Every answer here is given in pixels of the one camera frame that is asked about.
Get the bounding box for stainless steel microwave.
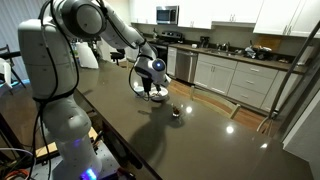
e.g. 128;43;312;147
155;5;180;25

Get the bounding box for black cable bundle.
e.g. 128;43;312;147
29;0;81;180

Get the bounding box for small white bowl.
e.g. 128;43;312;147
133;85;146;97

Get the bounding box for black swivel stool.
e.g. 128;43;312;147
109;49;126;67

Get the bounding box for black coffee maker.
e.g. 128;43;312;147
199;35;211;49

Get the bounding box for white lower kitchen cabinets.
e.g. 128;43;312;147
124;38;303;114

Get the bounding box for dark kitchen countertop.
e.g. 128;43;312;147
128;31;308;75

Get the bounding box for large white bowl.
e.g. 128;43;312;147
148;87;169;102

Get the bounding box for stainless steel dishwasher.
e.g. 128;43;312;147
175;49;198;84

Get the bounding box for pale wooden chair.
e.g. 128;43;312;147
189;85;242;120

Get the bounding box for clear drinking glass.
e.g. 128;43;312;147
171;103;182;118

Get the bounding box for stainless steel refrigerator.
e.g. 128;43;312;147
256;19;320;144

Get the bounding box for black and steel stove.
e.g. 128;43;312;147
148;30;185;77

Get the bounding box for white upper kitchen cabinets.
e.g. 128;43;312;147
129;0;320;38

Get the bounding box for metal sink faucet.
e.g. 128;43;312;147
218;41;232;53

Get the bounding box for black tripod stand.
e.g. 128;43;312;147
0;44;27;88

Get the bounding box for white cable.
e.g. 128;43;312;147
0;147;36;168

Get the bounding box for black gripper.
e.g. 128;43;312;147
141;77;153;100

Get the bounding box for white kitchen cabinets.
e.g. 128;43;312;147
124;38;303;114
129;0;320;38

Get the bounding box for grey vertical blinds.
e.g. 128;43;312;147
0;0;31;48

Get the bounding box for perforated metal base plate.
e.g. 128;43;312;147
31;141;121;180

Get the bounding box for white plastic object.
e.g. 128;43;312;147
0;58;13;89

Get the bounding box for wooden cutting board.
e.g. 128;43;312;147
254;34;283;52

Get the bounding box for pile of dishes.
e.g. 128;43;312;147
244;44;274;61

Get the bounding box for orange cable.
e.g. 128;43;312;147
3;168;31;180

